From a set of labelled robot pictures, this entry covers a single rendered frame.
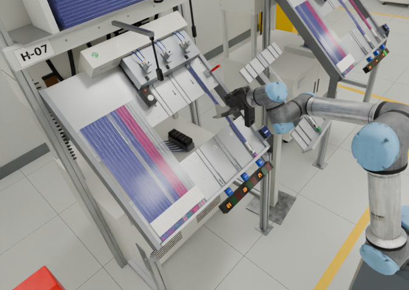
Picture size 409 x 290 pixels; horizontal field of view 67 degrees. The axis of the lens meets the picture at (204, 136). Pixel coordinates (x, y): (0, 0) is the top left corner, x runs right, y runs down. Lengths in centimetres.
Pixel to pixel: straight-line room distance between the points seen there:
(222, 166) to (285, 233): 85
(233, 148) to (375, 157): 66
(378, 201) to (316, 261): 100
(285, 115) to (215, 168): 38
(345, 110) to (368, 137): 24
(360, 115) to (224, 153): 57
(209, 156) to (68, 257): 126
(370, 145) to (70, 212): 204
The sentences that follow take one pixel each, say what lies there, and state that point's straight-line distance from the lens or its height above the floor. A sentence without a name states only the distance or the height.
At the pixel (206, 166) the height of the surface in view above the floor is 79.
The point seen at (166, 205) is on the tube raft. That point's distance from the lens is 121.
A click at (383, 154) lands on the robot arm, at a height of 113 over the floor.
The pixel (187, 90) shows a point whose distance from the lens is 140.
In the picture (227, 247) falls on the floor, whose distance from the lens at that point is 200.
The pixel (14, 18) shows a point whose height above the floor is 142.
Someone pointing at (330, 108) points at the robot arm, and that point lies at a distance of 117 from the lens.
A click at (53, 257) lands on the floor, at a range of 230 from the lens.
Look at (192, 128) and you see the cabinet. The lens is 181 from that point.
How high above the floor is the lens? 172
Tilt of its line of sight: 39 degrees down
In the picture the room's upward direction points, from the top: 8 degrees counter-clockwise
